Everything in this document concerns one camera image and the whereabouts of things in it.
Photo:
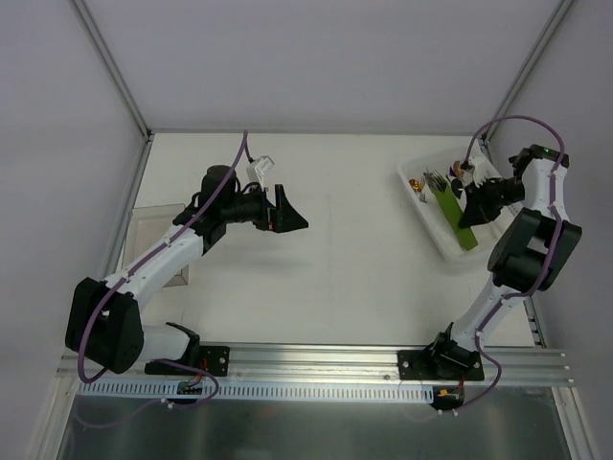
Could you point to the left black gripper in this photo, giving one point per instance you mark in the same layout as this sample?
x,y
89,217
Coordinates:
x,y
270,214

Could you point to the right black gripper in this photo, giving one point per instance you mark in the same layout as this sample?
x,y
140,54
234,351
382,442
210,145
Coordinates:
x,y
482,198

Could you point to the green paper napkin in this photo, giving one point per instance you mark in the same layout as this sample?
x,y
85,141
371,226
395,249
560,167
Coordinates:
x,y
457,218

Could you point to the clear smoked plastic box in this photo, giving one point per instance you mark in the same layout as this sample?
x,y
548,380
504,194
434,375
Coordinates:
x,y
147,225

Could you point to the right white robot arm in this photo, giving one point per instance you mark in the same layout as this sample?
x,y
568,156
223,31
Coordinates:
x,y
528,257

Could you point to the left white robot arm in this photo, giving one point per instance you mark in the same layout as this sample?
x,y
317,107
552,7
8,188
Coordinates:
x,y
105,323

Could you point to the copper spoon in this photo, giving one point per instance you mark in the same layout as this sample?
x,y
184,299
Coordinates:
x,y
458,169

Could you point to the white plastic basket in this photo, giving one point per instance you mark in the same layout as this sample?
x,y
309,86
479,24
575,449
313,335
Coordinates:
x,y
458,247

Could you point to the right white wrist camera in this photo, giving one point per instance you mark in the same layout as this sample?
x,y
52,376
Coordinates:
x,y
475,171

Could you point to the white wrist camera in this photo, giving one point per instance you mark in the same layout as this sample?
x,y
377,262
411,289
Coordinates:
x,y
258,168
475,171

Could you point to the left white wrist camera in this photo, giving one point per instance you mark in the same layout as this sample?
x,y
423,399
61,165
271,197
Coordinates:
x,y
258,168

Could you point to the aluminium rail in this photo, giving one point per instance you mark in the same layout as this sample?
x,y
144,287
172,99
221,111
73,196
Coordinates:
x,y
521,366

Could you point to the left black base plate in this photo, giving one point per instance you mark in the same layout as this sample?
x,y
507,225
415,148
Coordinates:
x,y
211,358

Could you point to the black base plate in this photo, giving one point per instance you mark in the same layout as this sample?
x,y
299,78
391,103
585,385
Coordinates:
x,y
211,358
426,365

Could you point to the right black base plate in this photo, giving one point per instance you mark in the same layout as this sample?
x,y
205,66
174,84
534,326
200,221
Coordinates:
x,y
426,365

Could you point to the white slotted cable duct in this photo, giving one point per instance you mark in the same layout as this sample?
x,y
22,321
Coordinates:
x,y
260,391

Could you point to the right frame post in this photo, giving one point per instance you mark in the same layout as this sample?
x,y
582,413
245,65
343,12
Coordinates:
x,y
537,51

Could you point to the frame post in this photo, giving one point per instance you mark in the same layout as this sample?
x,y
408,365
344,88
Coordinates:
x,y
93,32
537,51

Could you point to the left frame post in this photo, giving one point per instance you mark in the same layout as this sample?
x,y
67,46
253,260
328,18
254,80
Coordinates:
x,y
93,32

